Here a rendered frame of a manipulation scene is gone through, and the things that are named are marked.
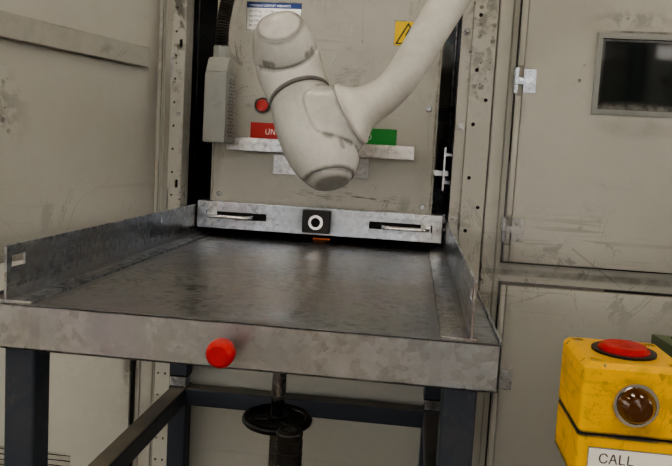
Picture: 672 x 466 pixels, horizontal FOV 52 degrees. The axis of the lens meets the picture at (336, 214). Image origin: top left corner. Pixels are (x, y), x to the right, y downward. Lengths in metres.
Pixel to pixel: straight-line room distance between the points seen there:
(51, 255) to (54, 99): 0.41
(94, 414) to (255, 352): 0.91
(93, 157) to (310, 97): 0.52
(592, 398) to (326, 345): 0.33
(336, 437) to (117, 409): 0.49
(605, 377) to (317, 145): 0.58
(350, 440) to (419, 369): 0.79
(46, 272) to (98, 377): 0.70
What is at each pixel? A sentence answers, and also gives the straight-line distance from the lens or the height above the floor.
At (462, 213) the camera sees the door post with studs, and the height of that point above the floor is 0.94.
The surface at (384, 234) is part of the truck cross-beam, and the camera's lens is 1.48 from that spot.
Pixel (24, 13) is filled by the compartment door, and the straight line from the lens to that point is 1.29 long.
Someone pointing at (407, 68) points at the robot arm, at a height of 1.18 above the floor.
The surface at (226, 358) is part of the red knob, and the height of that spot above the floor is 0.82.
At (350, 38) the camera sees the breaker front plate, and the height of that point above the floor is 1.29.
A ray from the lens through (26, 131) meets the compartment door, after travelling 1.28.
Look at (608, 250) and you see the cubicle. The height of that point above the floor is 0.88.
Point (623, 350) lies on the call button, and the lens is 0.60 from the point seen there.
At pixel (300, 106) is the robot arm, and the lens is 1.04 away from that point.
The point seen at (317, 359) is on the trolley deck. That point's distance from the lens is 0.80.
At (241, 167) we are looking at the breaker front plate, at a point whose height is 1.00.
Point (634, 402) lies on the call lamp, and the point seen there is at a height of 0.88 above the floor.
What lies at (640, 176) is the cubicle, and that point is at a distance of 1.49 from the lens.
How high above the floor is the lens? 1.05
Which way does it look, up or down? 5 degrees down
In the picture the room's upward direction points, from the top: 3 degrees clockwise
